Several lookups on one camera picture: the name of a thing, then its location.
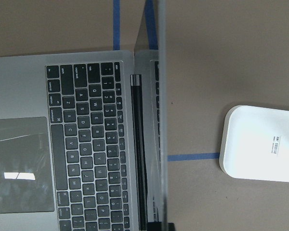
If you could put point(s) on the grey laptop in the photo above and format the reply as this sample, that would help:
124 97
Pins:
83 137

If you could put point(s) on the white desk lamp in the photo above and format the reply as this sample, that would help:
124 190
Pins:
255 144

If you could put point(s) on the blue tape line crosswise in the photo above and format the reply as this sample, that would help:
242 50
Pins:
187 157

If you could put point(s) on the blue tape line lengthwise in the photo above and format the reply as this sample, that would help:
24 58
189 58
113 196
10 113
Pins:
116 25

